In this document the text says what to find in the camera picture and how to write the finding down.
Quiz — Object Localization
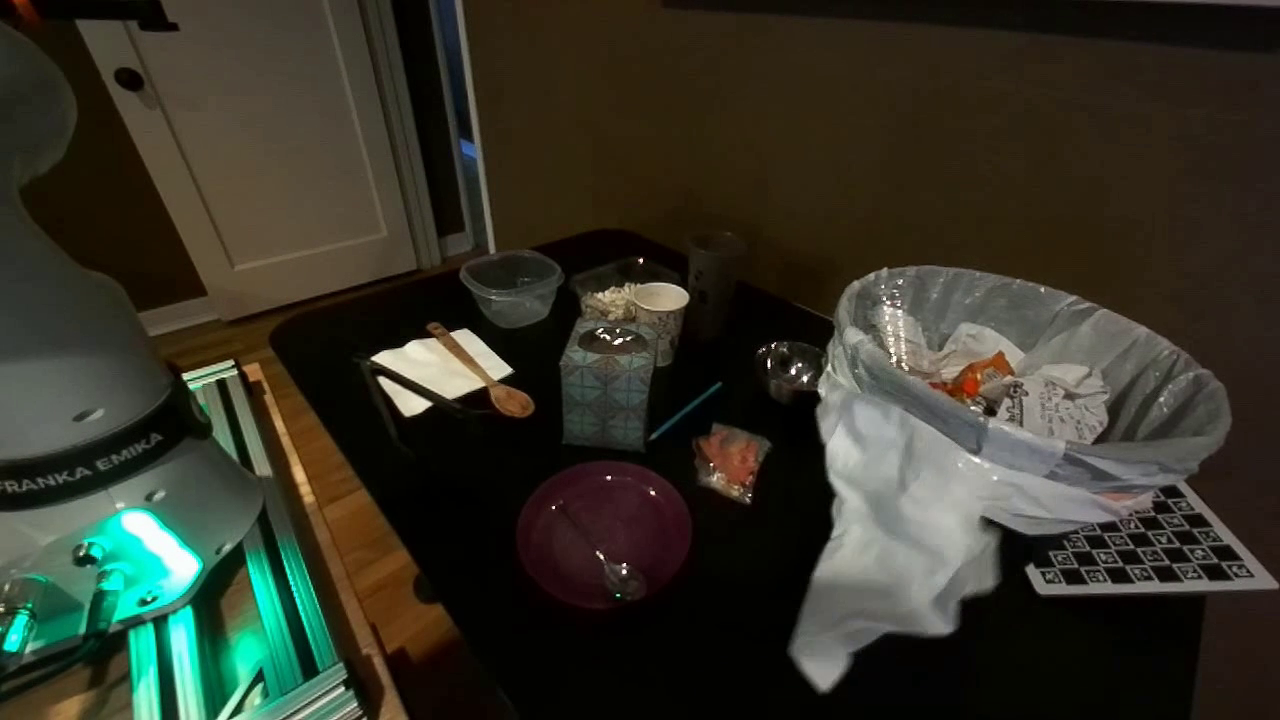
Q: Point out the rubbish bin with plastic liner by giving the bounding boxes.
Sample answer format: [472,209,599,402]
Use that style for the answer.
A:
[825,261,1237,540]

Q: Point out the white door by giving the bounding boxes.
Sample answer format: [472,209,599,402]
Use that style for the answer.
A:
[72,0,423,295]

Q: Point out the crumpled white paper trash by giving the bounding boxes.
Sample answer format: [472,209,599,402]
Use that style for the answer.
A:
[994,360,1117,446]

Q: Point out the white paper cup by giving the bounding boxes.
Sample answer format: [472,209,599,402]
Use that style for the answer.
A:
[623,274,698,371]

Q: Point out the wooden spoon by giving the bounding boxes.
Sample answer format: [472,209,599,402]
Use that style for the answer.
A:
[423,321,539,425]

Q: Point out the small clear glass bowl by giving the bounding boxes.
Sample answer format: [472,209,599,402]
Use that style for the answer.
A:
[752,336,834,406]

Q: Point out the orange wrapper trash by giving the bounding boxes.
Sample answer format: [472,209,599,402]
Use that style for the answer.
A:
[933,346,1024,406]

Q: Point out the metal spoon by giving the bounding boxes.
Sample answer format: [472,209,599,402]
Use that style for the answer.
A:
[545,496,652,607]

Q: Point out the white tissue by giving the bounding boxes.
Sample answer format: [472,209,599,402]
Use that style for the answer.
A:
[783,354,1010,697]

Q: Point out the purple plate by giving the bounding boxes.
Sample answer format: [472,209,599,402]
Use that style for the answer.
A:
[513,456,698,617]

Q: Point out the orange snack packet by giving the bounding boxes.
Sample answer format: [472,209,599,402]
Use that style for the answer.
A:
[689,419,776,508]

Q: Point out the white door frame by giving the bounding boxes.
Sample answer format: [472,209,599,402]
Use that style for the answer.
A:
[423,0,502,264]

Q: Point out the dark translucent cup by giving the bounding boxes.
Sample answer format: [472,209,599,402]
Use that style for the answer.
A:
[684,226,747,346]

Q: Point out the teal stick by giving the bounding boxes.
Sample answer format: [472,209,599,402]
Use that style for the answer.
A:
[646,374,734,443]

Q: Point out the black white checkerboard card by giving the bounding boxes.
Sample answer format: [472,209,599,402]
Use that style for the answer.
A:
[1022,478,1280,599]

